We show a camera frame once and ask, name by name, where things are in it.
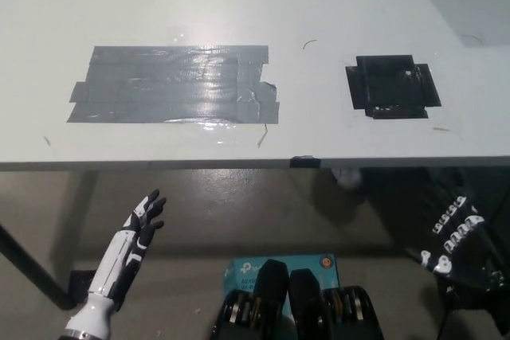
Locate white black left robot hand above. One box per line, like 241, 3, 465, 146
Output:
65, 189, 168, 335

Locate black cable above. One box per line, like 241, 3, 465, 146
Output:
436, 307, 453, 340

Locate grey duct tape patch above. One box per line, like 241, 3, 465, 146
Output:
66, 45, 281, 125

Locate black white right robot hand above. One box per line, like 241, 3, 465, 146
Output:
420, 194, 508, 292

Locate black table leg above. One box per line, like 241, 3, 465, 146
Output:
0, 221, 77, 311

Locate teal router box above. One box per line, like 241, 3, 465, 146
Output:
222, 254, 341, 317

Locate white object under table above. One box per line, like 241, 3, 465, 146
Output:
331, 167, 363, 190

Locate black robot body blocks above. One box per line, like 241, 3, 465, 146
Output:
210, 259, 386, 340

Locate black tape patch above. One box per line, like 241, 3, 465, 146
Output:
344, 53, 443, 120

